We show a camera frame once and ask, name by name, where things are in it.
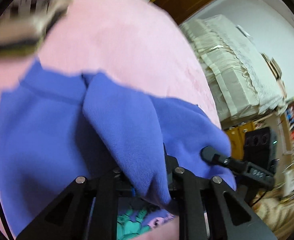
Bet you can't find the purple zip hoodie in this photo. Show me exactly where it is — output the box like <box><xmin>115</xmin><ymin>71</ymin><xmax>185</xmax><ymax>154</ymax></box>
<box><xmin>0</xmin><ymin>61</ymin><xmax>236</xmax><ymax>239</ymax></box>

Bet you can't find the wooden drawer cabinet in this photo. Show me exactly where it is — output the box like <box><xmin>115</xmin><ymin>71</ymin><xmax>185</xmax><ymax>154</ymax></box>
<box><xmin>224</xmin><ymin>121</ymin><xmax>255</xmax><ymax>160</ymax></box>

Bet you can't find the black speaker box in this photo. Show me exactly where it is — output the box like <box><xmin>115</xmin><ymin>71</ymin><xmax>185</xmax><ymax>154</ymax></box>
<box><xmin>243</xmin><ymin>127</ymin><xmax>278</xmax><ymax>174</ymax></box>

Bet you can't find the beige lace covered furniture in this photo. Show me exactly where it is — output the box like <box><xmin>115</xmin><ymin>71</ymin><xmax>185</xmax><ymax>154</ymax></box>
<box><xmin>180</xmin><ymin>15</ymin><xmax>287</xmax><ymax>122</ymax></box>

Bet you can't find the pink bed blanket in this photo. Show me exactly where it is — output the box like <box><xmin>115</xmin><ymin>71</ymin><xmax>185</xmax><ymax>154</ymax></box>
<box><xmin>36</xmin><ymin>0</ymin><xmax>220</xmax><ymax>126</ymax></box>

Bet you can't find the dark grey folded garment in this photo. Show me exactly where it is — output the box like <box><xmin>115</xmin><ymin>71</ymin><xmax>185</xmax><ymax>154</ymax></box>
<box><xmin>0</xmin><ymin>9</ymin><xmax>67</xmax><ymax>57</ymax></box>

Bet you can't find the cream fleece folded garment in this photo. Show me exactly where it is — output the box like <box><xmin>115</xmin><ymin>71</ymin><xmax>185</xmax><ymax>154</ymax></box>
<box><xmin>0</xmin><ymin>0</ymin><xmax>72</xmax><ymax>46</ymax></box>

